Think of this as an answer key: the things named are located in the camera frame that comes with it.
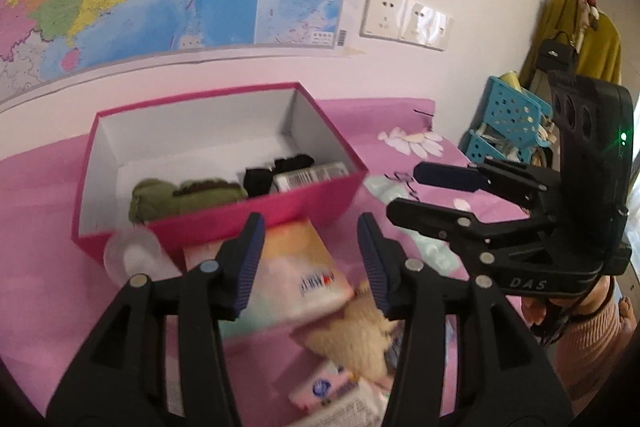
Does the white barcode packet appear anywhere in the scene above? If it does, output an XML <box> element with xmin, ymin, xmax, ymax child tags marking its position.
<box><xmin>272</xmin><ymin>162</ymin><xmax>351</xmax><ymax>192</ymax></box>

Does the green plush toy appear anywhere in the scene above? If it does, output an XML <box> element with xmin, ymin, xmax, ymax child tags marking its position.
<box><xmin>129</xmin><ymin>177</ymin><xmax>248</xmax><ymax>225</ymax></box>

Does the red white hanging ornament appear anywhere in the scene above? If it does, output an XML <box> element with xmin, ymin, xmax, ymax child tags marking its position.
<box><xmin>575</xmin><ymin>0</ymin><xmax>607</xmax><ymax>30</ymax></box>

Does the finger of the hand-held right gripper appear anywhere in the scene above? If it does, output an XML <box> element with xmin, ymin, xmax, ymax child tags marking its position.
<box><xmin>386</xmin><ymin>198</ymin><xmax>559</xmax><ymax>281</ymax></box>
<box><xmin>414</xmin><ymin>158</ymin><xmax>563</xmax><ymax>214</ymax></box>

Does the person's right forearm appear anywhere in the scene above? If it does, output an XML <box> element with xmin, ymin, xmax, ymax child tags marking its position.
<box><xmin>520</xmin><ymin>277</ymin><xmax>640</xmax><ymax>418</ymax></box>

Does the pink cardboard box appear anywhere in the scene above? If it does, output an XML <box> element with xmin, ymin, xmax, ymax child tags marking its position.
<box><xmin>71</xmin><ymin>82</ymin><xmax>370</xmax><ymax>268</ymax></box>

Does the beige plush toy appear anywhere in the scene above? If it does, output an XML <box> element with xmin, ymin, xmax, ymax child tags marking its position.
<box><xmin>305</xmin><ymin>282</ymin><xmax>401</xmax><ymax>383</ymax></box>

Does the white wall socket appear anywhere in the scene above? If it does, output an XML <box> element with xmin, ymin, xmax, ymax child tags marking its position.
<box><xmin>361</xmin><ymin>0</ymin><xmax>408</xmax><ymax>40</ymax></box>
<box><xmin>399</xmin><ymin>0</ymin><xmax>453</xmax><ymax>52</ymax></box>

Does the small pink tissue packet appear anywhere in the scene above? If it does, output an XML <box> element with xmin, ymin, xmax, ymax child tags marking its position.
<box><xmin>289</xmin><ymin>359</ymin><xmax>361</xmax><ymax>413</ymax></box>

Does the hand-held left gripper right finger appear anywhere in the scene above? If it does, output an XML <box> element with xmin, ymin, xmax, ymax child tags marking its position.
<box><xmin>356</xmin><ymin>212</ymin><xmax>573</xmax><ymax>427</ymax></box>

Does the blue plastic basket rack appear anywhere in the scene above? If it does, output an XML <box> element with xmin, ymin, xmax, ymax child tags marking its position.
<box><xmin>465</xmin><ymin>76</ymin><xmax>556</xmax><ymax>168</ymax></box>

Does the yellow garment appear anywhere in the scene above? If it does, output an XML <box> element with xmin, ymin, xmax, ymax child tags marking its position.
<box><xmin>517</xmin><ymin>0</ymin><xmax>623</xmax><ymax>88</ymax></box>

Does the large pastel tissue pack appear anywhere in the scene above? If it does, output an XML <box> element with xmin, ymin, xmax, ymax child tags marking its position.
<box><xmin>182</xmin><ymin>217</ymin><xmax>356</xmax><ymax>343</ymax></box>

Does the black handbag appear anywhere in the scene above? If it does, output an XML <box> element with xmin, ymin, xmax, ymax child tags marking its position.
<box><xmin>536</xmin><ymin>32</ymin><xmax>581</xmax><ymax>72</ymax></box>

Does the black cloth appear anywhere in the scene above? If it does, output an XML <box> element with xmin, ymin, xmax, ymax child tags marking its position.
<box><xmin>243</xmin><ymin>153</ymin><xmax>316</xmax><ymax>198</ymax></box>

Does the white plastic bottle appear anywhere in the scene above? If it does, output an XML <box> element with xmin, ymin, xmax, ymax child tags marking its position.
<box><xmin>103</xmin><ymin>227</ymin><xmax>181</xmax><ymax>283</ymax></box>

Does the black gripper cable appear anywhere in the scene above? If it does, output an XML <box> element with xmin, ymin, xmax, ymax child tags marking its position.
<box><xmin>570</xmin><ymin>277</ymin><xmax>618</xmax><ymax>325</ymax></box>

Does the pink flowered bed sheet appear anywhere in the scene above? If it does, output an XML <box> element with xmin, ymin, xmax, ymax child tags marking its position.
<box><xmin>0</xmin><ymin>97</ymin><xmax>526</xmax><ymax>427</ymax></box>

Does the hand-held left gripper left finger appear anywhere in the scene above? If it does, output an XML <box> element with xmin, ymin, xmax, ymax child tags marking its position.
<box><xmin>47</xmin><ymin>212</ymin><xmax>267</xmax><ymax>427</ymax></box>

